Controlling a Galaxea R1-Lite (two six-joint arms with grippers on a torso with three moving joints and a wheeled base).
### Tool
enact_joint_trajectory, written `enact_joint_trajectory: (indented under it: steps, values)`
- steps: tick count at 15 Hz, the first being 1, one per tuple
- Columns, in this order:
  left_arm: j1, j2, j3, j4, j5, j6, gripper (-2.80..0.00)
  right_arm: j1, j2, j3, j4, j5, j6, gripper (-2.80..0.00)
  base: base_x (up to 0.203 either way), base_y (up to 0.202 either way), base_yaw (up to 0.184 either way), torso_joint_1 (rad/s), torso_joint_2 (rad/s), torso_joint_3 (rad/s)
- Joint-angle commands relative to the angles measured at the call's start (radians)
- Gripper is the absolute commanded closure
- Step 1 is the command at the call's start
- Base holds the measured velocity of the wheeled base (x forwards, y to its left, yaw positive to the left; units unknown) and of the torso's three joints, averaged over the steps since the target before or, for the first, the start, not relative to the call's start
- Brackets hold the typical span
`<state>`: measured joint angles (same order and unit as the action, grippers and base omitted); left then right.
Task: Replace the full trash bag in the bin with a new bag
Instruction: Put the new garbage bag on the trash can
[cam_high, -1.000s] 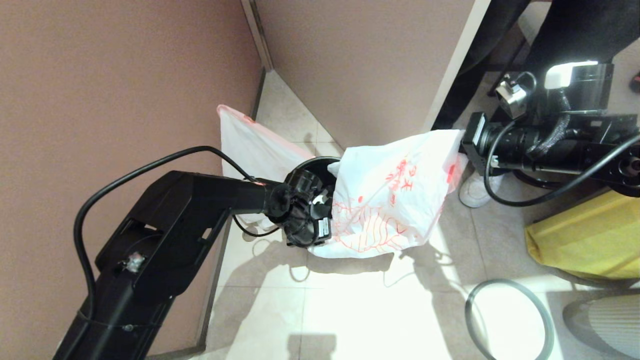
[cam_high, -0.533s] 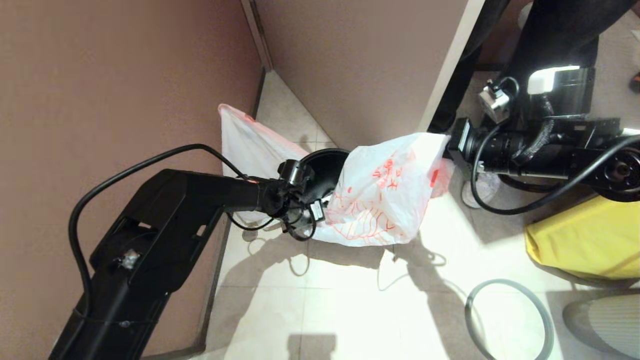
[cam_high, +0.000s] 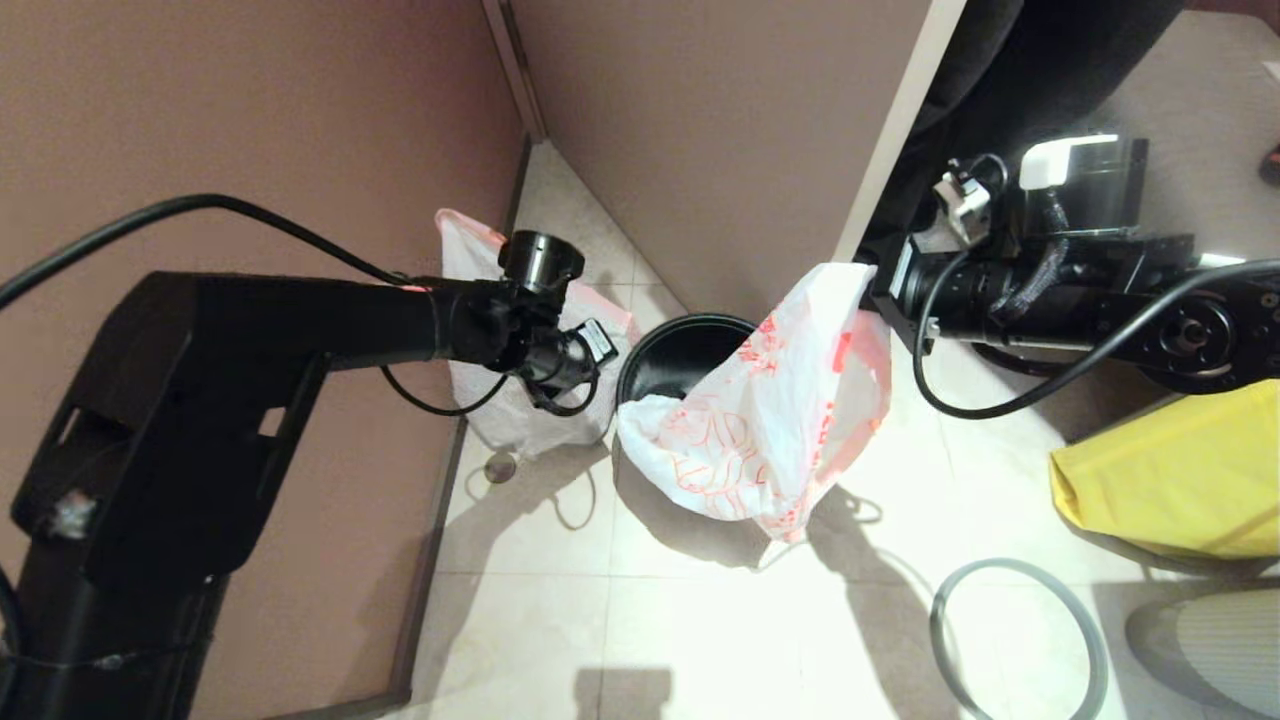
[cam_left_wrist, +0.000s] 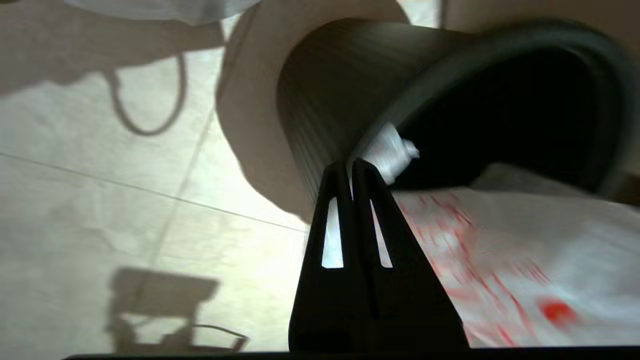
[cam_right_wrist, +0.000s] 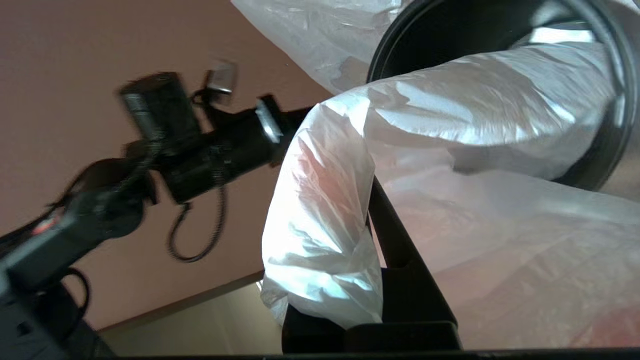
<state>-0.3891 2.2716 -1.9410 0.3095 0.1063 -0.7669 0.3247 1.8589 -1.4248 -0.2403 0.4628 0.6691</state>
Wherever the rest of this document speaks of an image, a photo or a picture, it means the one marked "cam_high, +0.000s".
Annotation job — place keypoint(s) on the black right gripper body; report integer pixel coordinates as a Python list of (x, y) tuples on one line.
[(910, 295)]

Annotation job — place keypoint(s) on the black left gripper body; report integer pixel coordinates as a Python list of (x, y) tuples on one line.
[(555, 365)]

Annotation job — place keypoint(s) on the white garbage bag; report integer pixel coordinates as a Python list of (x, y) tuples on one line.
[(500, 430)]

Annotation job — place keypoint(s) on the black round trash bin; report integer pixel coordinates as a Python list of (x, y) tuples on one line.
[(680, 350)]

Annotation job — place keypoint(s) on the white red-printed plastic bag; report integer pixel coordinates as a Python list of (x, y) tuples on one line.
[(760, 430)]

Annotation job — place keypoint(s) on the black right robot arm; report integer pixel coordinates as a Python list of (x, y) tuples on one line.
[(1100, 300)]

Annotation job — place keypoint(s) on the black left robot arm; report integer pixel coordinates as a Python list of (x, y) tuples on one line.
[(250, 340)]

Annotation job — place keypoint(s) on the yellow fabric bag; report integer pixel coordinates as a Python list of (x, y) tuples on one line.
[(1180, 480)]

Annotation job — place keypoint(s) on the small round brown floor disc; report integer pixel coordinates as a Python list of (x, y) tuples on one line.
[(500, 468)]

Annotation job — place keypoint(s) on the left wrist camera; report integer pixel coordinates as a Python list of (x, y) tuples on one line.
[(598, 342)]

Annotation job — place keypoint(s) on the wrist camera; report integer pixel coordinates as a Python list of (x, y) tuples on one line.
[(962, 205), (598, 342)]

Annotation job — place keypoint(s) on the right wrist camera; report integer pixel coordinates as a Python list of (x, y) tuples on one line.
[(962, 205)]

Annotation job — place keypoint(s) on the grey door frame post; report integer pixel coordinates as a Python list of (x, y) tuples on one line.
[(515, 70)]

